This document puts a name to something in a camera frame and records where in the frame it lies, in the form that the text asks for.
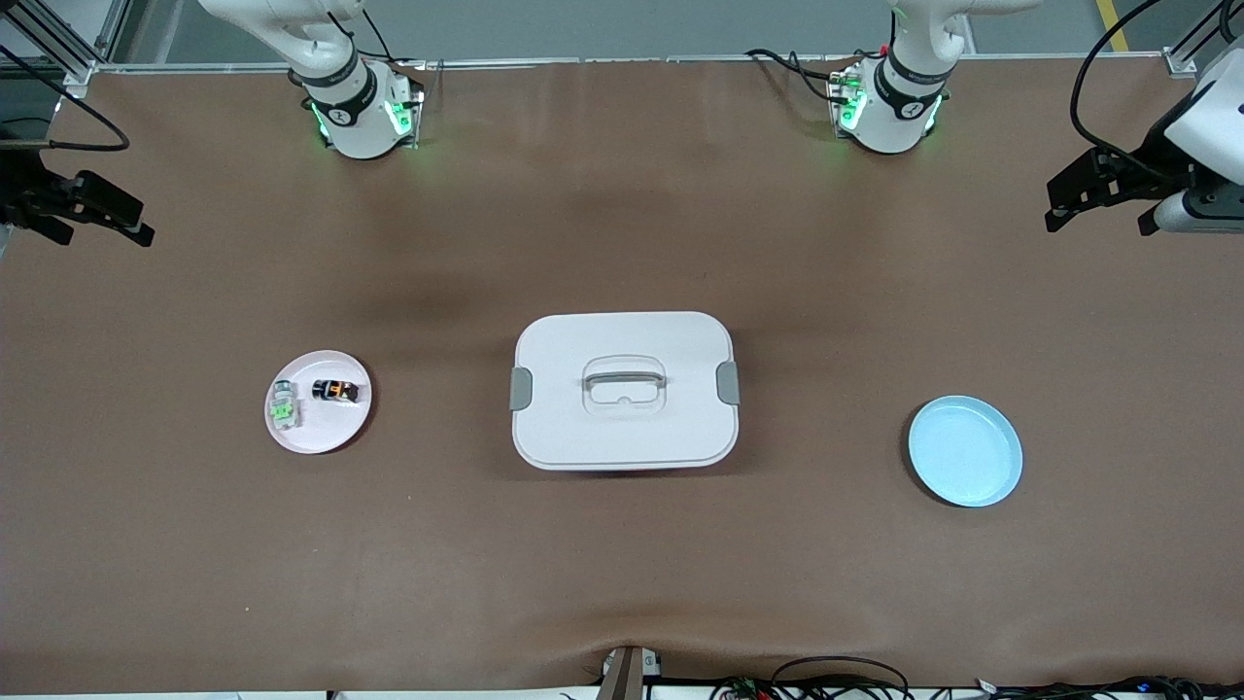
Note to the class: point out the white lidded box grey latches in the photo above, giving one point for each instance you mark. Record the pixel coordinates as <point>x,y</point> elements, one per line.
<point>622,433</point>

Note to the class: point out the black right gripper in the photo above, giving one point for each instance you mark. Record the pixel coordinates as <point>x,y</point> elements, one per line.
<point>21,188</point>

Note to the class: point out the pink round plate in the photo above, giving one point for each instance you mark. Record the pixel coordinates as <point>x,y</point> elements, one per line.
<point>335,428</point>

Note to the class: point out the aluminium table edge rail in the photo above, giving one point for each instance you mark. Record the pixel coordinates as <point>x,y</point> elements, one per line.
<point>632,60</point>

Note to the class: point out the orange black push-button switch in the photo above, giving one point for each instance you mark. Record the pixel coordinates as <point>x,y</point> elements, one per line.
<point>335,391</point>

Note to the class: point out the brown table mat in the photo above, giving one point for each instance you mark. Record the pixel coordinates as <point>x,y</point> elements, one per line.
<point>622,583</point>

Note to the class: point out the green white push-button switch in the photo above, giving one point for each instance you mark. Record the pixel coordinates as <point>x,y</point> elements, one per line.
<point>283,408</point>

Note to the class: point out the light blue round plate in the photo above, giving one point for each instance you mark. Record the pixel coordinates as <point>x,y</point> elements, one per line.
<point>965,450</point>

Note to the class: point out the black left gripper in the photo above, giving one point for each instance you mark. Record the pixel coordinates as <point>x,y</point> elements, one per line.
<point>1143,166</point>

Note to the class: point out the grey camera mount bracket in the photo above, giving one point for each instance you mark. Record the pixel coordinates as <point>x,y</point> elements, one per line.
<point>627,676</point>

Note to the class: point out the aluminium frame post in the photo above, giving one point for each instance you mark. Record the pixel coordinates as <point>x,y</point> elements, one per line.
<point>1181,61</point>
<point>73,68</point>

